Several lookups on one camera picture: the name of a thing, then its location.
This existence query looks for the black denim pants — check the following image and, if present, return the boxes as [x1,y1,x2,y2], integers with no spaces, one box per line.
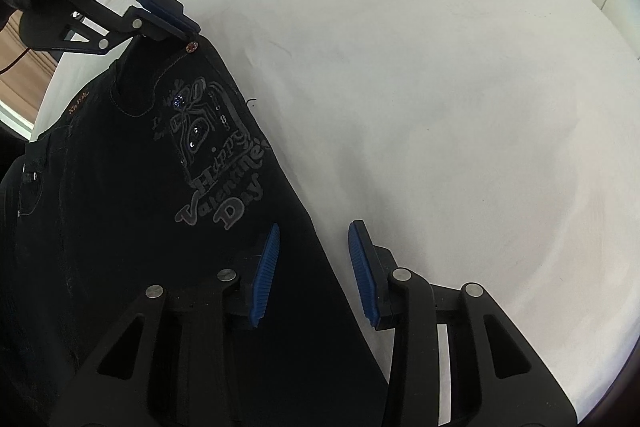
[1,37,386,426]

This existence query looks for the white bed sheet mattress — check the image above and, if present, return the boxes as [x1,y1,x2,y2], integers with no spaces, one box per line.
[29,0,640,423]

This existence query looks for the beige curtain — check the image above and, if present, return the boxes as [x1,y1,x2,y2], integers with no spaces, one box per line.
[0,20,58,122]

